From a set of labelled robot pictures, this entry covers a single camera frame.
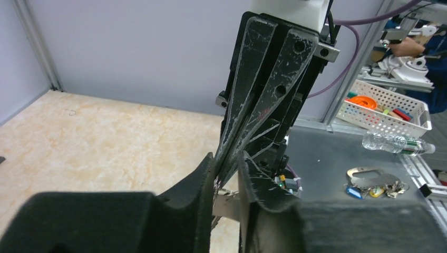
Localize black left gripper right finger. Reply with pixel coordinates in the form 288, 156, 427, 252
237, 152, 446, 252

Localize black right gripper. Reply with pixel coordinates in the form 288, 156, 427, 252
214, 12, 339, 186

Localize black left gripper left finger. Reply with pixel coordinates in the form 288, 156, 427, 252
1, 153, 214, 252

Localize spare metal key bunch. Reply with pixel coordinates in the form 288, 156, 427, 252
344, 167, 409, 199

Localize orange object in basket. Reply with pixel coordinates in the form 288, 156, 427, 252
348, 95, 377, 110

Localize white perforated plastic basket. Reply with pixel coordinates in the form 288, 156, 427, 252
336, 80, 432, 138

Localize clear plastic water bottle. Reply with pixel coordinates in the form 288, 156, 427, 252
362, 132, 436, 156

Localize person in blue jacket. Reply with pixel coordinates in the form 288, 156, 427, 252
405, 31, 446, 114

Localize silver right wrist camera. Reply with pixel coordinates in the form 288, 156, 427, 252
249, 0, 329, 32

